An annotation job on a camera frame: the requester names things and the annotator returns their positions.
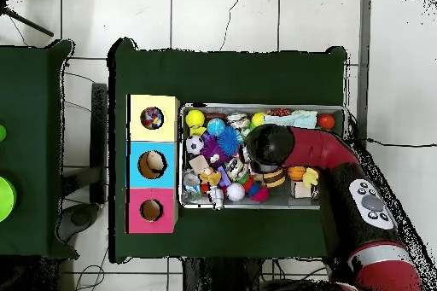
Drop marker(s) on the brown plush teddy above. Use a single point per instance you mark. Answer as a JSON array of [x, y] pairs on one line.
[[209, 176]]

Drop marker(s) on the blue spiky ball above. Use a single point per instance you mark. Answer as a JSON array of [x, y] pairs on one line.
[[229, 142]]

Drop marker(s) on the green cloth side table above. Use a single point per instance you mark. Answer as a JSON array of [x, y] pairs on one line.
[[34, 134]]

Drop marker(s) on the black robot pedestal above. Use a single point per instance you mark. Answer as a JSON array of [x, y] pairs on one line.
[[225, 277]]

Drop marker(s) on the dark green table cloth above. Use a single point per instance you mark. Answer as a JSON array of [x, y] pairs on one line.
[[225, 72]]

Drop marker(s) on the silver toy robot figure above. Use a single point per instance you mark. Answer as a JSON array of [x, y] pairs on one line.
[[216, 197]]

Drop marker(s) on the wooden box with three holes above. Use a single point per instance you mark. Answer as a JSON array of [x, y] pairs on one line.
[[167, 182]]

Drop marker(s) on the small orange basketball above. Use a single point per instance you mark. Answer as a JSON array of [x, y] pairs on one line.
[[296, 173]]

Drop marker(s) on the black upright panel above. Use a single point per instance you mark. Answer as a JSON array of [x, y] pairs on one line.
[[98, 141]]

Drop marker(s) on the bright green cup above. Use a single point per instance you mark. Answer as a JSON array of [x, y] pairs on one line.
[[5, 199]]

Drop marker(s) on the black tripod leg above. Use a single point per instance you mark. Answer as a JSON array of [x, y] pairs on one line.
[[27, 21]]

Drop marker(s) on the mint green cloth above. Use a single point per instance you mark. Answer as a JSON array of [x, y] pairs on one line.
[[293, 119]]

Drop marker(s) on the clear mesh bin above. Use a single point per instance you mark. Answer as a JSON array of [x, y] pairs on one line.
[[198, 203]]

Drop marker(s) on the small globe ball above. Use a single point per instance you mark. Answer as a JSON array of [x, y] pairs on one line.
[[216, 127]]

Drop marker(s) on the black and white soccer ball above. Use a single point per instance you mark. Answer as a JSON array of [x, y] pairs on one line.
[[195, 145]]

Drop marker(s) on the orange tiger plush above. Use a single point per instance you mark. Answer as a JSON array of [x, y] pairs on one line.
[[278, 111]]

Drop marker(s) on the small bright green object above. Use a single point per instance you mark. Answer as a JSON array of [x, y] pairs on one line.
[[2, 134]]

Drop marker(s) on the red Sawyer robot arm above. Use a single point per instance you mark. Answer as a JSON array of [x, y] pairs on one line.
[[321, 151]]

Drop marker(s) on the yellow ball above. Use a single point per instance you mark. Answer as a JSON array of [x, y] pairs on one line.
[[195, 118], [258, 119]]

